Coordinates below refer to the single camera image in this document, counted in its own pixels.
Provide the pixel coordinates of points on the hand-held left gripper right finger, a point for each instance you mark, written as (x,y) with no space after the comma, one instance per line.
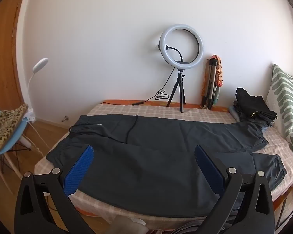
(208,168)

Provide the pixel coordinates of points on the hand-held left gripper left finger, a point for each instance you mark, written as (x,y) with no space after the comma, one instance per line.
(79,168)

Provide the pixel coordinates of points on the dark grey pants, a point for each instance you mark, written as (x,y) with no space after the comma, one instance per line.
(149,151)

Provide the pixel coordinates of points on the green striped pillow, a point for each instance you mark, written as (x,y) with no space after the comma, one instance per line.
(283,95)

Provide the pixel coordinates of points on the metal door stopper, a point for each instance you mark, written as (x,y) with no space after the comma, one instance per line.
(64,119)

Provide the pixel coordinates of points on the black folded clothes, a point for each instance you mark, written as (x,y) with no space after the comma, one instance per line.
(254,104)

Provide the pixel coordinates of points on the pink checked blanket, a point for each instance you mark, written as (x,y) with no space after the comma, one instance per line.
(161,113)

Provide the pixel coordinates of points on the blue chair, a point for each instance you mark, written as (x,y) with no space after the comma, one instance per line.
(5,156)

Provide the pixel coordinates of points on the leopard print cushion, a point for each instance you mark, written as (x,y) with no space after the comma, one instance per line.
(7,124)

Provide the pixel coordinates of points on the small black tripod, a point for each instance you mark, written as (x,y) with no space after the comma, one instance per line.
(180,87)

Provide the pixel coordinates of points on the folded silver tripod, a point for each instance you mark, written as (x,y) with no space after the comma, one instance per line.
(211,82)

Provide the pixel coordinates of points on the white clamp lamp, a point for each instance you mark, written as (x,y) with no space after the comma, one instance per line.
(40,64)

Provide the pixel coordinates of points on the wooden door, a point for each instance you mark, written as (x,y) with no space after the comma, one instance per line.
(2,53)

